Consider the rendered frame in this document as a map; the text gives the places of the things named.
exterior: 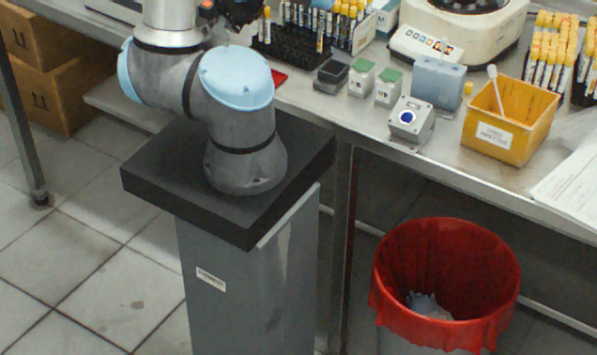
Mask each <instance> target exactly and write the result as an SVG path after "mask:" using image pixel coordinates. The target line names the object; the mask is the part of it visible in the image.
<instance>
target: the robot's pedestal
mask: <svg viewBox="0 0 597 355"><path fill-rule="evenodd" d="M319 189H320V183H318V182H315V183H314V184H313V186H312V187H311V188H310V189H309V190H308V191H307V192H306V193H305V194H304V195H303V196H302V197H301V198H300V199H299V200H298V201H297V202H296V204H295V205H294V206H293V207H292V208H291V209H289V210H288V211H287V212H286V213H285V214H284V216H283V217H282V218H281V219H280V220H279V222H277V223H276V224H275V226H274V227H273V228H272V229H271V230H270V231H269V232H267V233H266V235H265V236H264V237H263V238H261V240H260V241H259V242H258V243H257V244H256V245H255V246H254V247H253V248H252V249H251V250H250V251H249V252H248V253H247V252H245V251H243V250H241V249H239V248H238V247H236V246H234V245H232V244H230V243H228V242H226V241H224V240H222V239H219V238H217V237H216V236H214V235H212V234H210V233H208V232H207V231H205V230H202V229H200V228H198V227H196V226H194V225H192V224H189V223H187V222H185V221H183V220H181V219H179V218H177V217H176V216H175V221H176V233H177V241H178V248H179V254H180V261H181V268H182V276H183V283H184V290H185V297H186V303H187V311H188V319H189V325H190V333H191V345H192V354H193V355H314V323H315V295H316V268H317V241H318V213H319Z"/></svg>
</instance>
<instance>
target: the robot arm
mask: <svg viewBox="0 0 597 355"><path fill-rule="evenodd" d="M264 1H265V0H215V1H214V4H213V7H212V9H211V11H210V12H209V13H208V15H207V21H206V24H207V32H208V33H209V35H212V34H213V33H215V34H216V36H218V37H219V38H221V39H224V40H226V41H227V40H229V39H230V37H229V34H228V33H227V30H226V28H227V29H228V30H230V32H232V33H234V34H238V35H239V33H240V32H241V30H242V28H243V26H244V25H245V24H248V25H250V24H251V23H252V22H253V21H254V20H256V21H257V19H258V17H259V16H260V14H261V13H262V11H263V10H264V8H265V5H264V4H263V3H264ZM281 1H285V2H289V3H294V4H298V5H302V6H305V7H309V8H318V9H324V10H327V9H330V8H332V7H333V6H334V5H335V3H336V1H337V0H281ZM260 10H261V11H260ZM259 11H260V12H259ZM258 13H259V14H258ZM257 14H258V15H257ZM195 19H196V0H143V19H142V21H141V22H140V24H139V25H137V26H136V27H135V28H134V29H133V33H132V36H130V37H129V38H128V39H127V40H126V41H125V42H124V44H123V46H122V48H121V50H122V54H120V55H119V57H118V65H117V72H118V79H119V83H120V85H121V87H122V89H123V91H124V93H125V94H126V95H127V96H128V97H129V98H130V99H131V100H133V101H135V102H138V103H140V104H143V105H144V106H145V107H147V108H150V109H158V110H161V111H165V112H168V113H171V114H175V115H178V116H184V117H186V118H190V119H193V120H197V121H200V122H203V123H207V125H208V130H209V139H208V144H207V150H206V154H205V157H204V167H205V173H206V177H207V180H208V181H209V183H210V184H211V185H212V186H213V187H214V188H216V189H217V190H219V191H221V192H223V193H227V194H231V195H236V196H250V195H256V194H260V193H264V192H267V191H269V190H271V189H273V188H274V187H276V186H277V185H278V184H279V183H280V182H281V181H282V180H283V178H284V177H285V175H286V172H287V168H288V160H287V152H286V149H285V147H284V145H283V143H282V142H281V139H280V137H279V134H278V133H277V131H276V118H275V103H274V94H275V85H274V82H273V79H272V77H271V73H270V68H269V65H268V62H267V61H266V60H265V58H264V57H263V56H262V55H261V54H259V53H257V52H256V51H254V50H252V49H250V48H247V47H243V46H239V45H228V48H225V47H224V46H218V47H215V48H213V49H211V50H209V51H208V52H204V51H203V47H204V46H203V44H204V35H203V33H202V32H201V31H200V30H199V29H198V28H197V26H196V25H195ZM239 27H240V29H239Z"/></svg>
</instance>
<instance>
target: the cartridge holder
mask: <svg viewBox="0 0 597 355"><path fill-rule="evenodd" d="M350 70H351V68H350V64H348V63H345V62H343V61H340V60H336V59H333V58H329V59H328V60H327V61H326V62H325V63H324V64H323V65H322V66H321V67H320V68H319V70H318V71H317V78H316V79H315V80H314V81H313V87H315V88H317V89H320V90H323V91H326V92H328V93H330V94H334V93H335V92H336V91H337V90H338V89H339V88H340V87H341V86H343V85H344V84H345V83H346V82H347V81H348V77H349V71H350Z"/></svg>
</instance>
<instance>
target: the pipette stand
mask: <svg viewBox="0 0 597 355"><path fill-rule="evenodd" d="M439 64H440V59H437V58H434V57H430V56H427V55H423V54H420V56H419V57H418V59H417V60H416V62H415V63H414V67H413V74H412V82H411V90H410V97H411V98H414V99H417V100H421V101H424V102H426V103H429V104H431V105H432V106H433V109H434V113H435V115H437V116H442V117H446V118H448V119H453V117H454V115H455V113H456V112H457V110H458V108H459V107H460V105H461V103H462V102H463V98H462V93H463V88H464V82H465V77H466V72H467V67H466V66H462V65H458V64H455V63H452V62H448V61H445V60H443V62H442V66H439Z"/></svg>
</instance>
